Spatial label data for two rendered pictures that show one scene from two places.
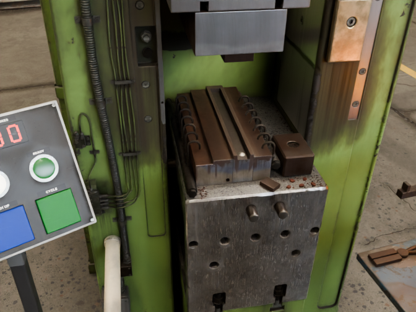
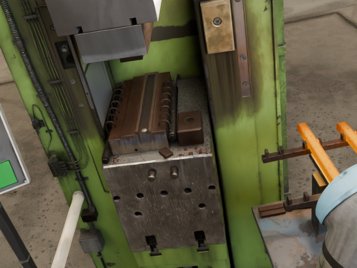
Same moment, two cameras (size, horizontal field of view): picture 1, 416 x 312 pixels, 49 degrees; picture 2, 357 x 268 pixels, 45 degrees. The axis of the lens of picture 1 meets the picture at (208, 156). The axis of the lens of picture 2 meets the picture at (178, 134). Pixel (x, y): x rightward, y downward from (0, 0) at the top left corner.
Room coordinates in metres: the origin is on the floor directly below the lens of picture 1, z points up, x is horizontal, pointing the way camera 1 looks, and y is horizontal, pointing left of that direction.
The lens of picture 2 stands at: (-0.15, -0.58, 1.80)
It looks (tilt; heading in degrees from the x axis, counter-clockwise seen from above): 35 degrees down; 18
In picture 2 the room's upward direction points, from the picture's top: 12 degrees counter-clockwise
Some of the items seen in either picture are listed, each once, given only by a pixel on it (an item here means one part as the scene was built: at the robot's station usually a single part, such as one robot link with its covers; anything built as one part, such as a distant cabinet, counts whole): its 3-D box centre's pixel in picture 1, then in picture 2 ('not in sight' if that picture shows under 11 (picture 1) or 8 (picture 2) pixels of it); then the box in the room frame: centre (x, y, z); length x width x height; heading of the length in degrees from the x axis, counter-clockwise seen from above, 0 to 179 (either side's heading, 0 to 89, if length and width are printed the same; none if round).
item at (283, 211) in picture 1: (281, 210); (174, 173); (0.90, -0.19, 0.87); 0.04 x 0.03 x 0.03; 10
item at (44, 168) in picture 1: (44, 168); not in sight; (0.77, 0.34, 1.09); 0.05 x 0.03 x 0.04; 100
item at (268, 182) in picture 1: (270, 184); (166, 152); (0.94, -0.16, 0.92); 0.04 x 0.03 x 0.01; 46
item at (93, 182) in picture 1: (96, 201); (58, 166); (1.01, 0.32, 0.80); 0.06 x 0.03 x 0.14; 100
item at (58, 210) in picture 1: (58, 210); (1, 175); (0.73, 0.32, 1.01); 0.07 x 0.05 x 0.07; 125
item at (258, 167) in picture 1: (218, 129); (143, 108); (1.16, -0.03, 0.96); 0.42 x 0.20 x 0.09; 10
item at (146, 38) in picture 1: (147, 45); (67, 53); (1.08, 0.15, 1.24); 0.03 x 0.03 x 0.07; 10
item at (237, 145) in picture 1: (226, 117); (147, 100); (1.17, -0.05, 0.99); 0.42 x 0.05 x 0.01; 10
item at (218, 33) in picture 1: (221, 5); (120, 18); (1.16, -0.03, 1.32); 0.42 x 0.20 x 0.10; 10
